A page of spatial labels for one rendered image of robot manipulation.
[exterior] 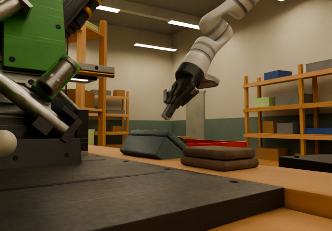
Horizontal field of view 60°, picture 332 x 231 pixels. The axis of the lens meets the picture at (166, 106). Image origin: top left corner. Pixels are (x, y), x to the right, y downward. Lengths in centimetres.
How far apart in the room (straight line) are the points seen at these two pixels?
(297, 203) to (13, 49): 52
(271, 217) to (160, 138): 33
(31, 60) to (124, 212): 44
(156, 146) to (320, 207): 34
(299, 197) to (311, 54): 655
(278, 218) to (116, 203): 14
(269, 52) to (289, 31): 69
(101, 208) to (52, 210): 4
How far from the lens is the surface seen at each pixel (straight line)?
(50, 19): 67
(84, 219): 21
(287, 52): 721
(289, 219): 29
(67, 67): 58
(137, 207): 23
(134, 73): 1055
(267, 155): 675
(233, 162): 43
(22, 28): 64
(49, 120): 54
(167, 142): 57
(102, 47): 370
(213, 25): 86
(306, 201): 32
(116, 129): 958
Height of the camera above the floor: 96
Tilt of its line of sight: 4 degrees up
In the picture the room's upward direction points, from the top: straight up
